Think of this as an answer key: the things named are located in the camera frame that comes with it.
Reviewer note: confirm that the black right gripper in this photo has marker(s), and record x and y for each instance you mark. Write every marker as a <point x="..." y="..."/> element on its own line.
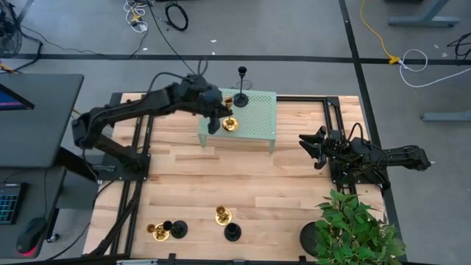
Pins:
<point x="331" y="149"/>

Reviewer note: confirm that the black keyboard desk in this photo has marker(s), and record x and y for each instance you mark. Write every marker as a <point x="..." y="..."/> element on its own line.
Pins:
<point x="37" y="198"/>

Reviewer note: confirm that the dark grey desk top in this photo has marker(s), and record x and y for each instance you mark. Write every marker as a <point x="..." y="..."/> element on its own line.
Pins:
<point x="40" y="129"/>

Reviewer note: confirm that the gold candlestick holder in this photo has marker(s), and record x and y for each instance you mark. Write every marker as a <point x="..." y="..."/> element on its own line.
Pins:
<point x="160" y="233"/>
<point x="223" y="218"/>
<point x="230" y="126"/>

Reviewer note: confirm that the black floor fan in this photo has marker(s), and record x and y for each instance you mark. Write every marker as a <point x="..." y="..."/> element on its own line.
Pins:
<point x="8" y="37"/>

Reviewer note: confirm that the grey desk base foot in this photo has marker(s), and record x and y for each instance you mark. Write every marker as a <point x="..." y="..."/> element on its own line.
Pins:
<point x="445" y="116"/>
<point x="423" y="22"/>

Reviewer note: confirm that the black candlestick holder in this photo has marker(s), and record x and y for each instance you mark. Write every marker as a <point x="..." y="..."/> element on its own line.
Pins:
<point x="232" y="232"/>
<point x="241" y="100"/>
<point x="179" y="229"/>

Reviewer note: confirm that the green leafy plant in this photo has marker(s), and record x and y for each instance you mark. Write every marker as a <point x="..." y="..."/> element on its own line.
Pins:
<point x="353" y="235"/>

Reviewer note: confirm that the black keyboard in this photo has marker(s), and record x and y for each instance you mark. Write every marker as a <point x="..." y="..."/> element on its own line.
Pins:
<point x="9" y="204"/>

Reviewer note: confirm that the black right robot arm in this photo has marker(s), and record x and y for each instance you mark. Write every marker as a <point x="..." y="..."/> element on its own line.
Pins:
<point x="399" y="156"/>

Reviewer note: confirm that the black aluminium table frame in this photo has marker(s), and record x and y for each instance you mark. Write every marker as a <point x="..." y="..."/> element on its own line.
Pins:
<point x="301" y="98"/>

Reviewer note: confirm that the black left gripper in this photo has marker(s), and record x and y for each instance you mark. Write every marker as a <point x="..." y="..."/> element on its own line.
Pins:
<point x="213" y="108"/>

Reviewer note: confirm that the black plant pot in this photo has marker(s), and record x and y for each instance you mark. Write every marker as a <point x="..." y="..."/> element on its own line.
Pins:
<point x="308" y="239"/>

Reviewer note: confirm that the black computer mouse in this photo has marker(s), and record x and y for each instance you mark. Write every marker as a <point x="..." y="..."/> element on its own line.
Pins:
<point x="31" y="235"/>

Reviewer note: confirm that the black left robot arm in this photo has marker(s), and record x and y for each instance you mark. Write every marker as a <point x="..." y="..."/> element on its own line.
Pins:
<point x="121" y="110"/>

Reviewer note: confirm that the computer monitor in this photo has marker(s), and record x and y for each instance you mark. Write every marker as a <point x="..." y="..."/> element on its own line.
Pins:
<point x="11" y="101"/>

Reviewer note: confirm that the green perforated metal riser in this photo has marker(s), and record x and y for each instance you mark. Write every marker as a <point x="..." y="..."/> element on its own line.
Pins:
<point x="257" y="121"/>

